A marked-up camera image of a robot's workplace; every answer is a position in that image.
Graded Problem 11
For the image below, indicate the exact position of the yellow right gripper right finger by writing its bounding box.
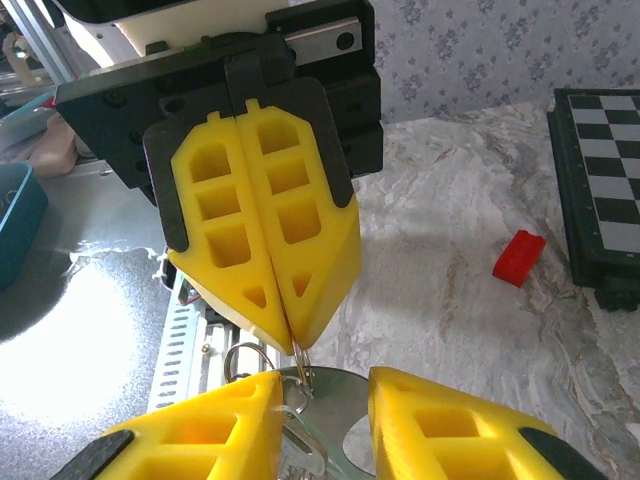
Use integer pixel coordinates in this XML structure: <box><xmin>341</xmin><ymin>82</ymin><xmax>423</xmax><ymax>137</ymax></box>
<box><xmin>366</xmin><ymin>366</ymin><xmax>611</xmax><ymax>480</ymax></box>

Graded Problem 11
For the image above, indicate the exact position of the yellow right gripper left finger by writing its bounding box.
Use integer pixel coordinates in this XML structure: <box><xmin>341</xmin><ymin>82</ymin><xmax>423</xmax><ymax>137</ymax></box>
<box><xmin>49</xmin><ymin>369</ymin><xmax>285</xmax><ymax>480</ymax></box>

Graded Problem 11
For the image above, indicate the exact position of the metal keyring with chain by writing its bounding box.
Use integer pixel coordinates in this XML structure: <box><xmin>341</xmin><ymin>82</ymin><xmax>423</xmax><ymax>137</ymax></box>
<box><xmin>199</xmin><ymin>339</ymin><xmax>318</xmax><ymax>402</ymax></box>

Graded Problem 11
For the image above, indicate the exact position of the beige rounded object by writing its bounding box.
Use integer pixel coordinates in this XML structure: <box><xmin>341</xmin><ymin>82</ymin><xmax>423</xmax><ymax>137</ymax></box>
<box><xmin>27</xmin><ymin>116</ymin><xmax>80</xmax><ymax>180</ymax></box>

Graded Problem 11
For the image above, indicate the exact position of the teal flat tray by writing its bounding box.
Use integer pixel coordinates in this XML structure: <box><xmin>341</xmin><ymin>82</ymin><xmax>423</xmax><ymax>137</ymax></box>
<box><xmin>0</xmin><ymin>91</ymin><xmax>57</xmax><ymax>151</ymax></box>

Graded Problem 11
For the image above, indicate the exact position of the grey metal sheet panel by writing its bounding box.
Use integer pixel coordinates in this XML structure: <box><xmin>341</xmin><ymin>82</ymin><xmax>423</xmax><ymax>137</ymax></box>
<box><xmin>0</xmin><ymin>164</ymin><xmax>174</xmax><ymax>480</ymax></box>

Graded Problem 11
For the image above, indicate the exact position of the teal plastic box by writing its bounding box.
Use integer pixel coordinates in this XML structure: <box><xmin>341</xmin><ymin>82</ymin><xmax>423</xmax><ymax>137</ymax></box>
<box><xmin>0</xmin><ymin>161</ymin><xmax>50</xmax><ymax>292</ymax></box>

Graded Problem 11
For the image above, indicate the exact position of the small red plastic block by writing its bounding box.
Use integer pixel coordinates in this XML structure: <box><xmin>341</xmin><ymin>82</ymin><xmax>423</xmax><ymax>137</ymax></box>
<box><xmin>491</xmin><ymin>229</ymin><xmax>548</xmax><ymax>289</ymax></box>

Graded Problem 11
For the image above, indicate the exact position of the black and grey chessboard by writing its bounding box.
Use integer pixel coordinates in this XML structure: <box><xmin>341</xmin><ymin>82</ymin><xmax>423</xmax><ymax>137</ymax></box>
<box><xmin>546</xmin><ymin>88</ymin><xmax>640</xmax><ymax>312</ymax></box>

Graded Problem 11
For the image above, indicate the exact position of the white slotted cable duct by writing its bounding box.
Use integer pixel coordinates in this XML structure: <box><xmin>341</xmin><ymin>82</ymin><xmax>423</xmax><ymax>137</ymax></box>
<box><xmin>148</xmin><ymin>286</ymin><xmax>237</xmax><ymax>417</ymax></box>

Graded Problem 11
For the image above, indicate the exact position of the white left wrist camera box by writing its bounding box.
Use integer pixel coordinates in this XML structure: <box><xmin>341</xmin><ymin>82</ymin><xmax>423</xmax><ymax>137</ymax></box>
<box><xmin>52</xmin><ymin>0</ymin><xmax>294</xmax><ymax>69</ymax></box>

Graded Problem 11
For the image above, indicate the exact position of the aluminium frame bar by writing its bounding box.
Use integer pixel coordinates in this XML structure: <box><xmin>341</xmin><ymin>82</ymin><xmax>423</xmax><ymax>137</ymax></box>
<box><xmin>7</xmin><ymin>0</ymin><xmax>77</xmax><ymax>87</ymax></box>

